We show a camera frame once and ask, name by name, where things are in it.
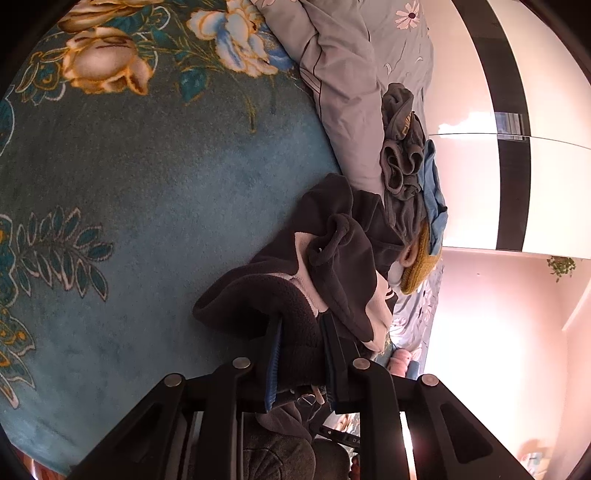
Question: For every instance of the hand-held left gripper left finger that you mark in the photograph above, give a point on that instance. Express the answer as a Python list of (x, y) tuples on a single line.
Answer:
[(272, 369)]

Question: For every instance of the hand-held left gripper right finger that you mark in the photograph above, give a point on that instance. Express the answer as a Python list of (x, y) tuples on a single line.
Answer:
[(332, 360)]

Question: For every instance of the dark grey fleece jacket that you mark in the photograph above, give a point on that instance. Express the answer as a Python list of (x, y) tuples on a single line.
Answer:
[(341, 258)]

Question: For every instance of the dark grey cloth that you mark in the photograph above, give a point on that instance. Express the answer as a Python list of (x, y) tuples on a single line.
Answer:
[(277, 457)]

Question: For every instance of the pink cloth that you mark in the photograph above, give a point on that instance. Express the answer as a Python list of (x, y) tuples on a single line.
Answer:
[(400, 360)]

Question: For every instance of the mustard knitted sweater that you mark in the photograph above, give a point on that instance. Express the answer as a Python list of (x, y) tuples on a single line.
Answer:
[(418, 274)]

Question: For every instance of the beige garment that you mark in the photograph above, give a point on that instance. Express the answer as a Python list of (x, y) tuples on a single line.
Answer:
[(406, 256)]

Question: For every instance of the blue fleece garment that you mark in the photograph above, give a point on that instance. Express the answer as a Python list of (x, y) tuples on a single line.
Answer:
[(434, 203)]

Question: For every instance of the grey sweatshirt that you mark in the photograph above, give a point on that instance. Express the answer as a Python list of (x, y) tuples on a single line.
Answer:
[(401, 161)]

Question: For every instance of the teal floral blanket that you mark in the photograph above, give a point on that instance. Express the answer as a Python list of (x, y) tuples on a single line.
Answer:
[(161, 184)]

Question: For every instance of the white wardrobe with black stripe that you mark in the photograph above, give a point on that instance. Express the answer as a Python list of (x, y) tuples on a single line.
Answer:
[(466, 184)]

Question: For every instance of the daisy print grey duvet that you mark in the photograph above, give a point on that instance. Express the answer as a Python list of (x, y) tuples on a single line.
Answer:
[(351, 92)]

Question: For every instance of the small wall plant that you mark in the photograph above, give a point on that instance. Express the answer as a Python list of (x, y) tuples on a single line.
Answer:
[(561, 266)]

